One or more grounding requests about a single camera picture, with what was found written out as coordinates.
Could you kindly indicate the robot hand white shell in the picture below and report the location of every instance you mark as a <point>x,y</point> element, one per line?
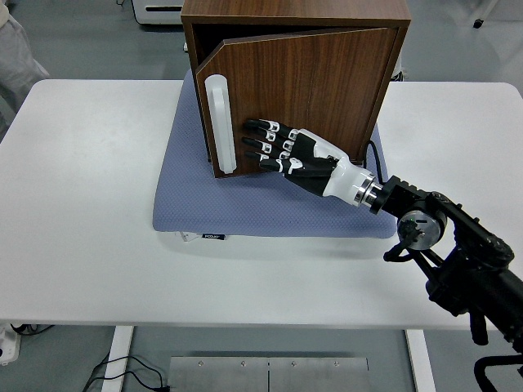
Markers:
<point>327,171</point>

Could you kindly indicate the brown wooden cabinet door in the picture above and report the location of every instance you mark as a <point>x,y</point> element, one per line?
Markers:
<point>306,81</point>

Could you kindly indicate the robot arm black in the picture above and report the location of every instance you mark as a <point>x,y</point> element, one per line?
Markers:
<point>470,265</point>

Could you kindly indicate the brown wooden cabinet body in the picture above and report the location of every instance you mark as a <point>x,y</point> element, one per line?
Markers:
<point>294,10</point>

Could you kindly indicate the small white object behind cabinet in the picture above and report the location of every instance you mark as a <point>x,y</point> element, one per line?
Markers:
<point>185,47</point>

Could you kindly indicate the blue textured mat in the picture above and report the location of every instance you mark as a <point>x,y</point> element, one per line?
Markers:
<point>245,204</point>

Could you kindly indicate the black mat label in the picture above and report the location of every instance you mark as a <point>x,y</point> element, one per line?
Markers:
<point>214,236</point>

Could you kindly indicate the white mat tag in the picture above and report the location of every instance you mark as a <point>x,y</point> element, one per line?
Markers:
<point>187,237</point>

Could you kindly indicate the white table leg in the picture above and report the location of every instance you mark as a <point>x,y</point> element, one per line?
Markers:
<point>421,359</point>
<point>117,359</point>

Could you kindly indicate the chair leg with black caster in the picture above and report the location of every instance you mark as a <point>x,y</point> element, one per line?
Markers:
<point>478,23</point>

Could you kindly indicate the grey metal plate with screws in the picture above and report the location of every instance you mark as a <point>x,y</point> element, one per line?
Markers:
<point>229,375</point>

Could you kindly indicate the white appliance with black slot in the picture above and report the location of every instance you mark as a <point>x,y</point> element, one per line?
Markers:
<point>159,12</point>

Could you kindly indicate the person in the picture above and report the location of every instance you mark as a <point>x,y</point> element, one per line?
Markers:
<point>14,69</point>

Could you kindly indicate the white power strip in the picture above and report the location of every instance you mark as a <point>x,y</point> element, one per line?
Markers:
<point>8,347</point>

